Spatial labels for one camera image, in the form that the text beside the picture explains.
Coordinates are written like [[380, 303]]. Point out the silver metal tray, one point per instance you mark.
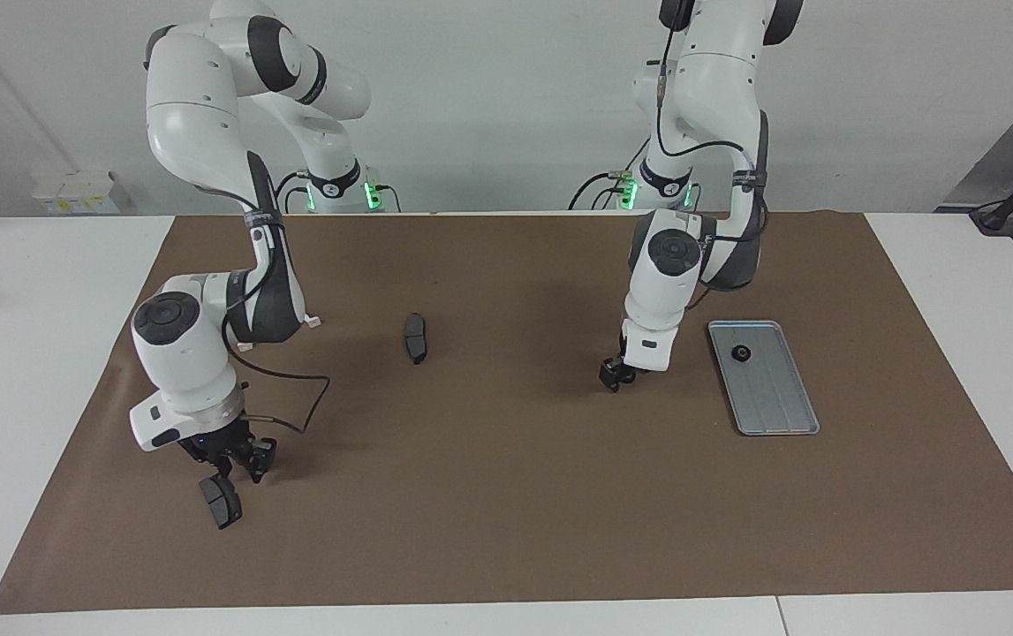
[[771, 397]]

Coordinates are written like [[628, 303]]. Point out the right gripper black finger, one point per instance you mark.
[[216, 468], [265, 455]]

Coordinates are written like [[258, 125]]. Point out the white wall socket box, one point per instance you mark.
[[73, 190]]

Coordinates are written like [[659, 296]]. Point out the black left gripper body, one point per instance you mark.
[[623, 365]]

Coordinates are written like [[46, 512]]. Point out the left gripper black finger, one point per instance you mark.
[[630, 382], [608, 375]]

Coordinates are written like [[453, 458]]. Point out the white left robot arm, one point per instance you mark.
[[674, 291]]

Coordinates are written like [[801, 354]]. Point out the short grey brake pad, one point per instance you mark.
[[221, 505]]

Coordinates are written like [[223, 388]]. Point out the long grey brake pad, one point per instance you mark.
[[416, 337]]

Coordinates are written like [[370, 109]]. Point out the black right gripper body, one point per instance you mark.
[[219, 442]]

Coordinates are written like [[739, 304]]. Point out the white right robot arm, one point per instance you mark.
[[188, 353]]

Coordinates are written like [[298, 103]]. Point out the white curved plastic bracket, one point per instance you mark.
[[313, 322]]

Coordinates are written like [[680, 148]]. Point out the brown table mat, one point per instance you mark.
[[471, 495]]

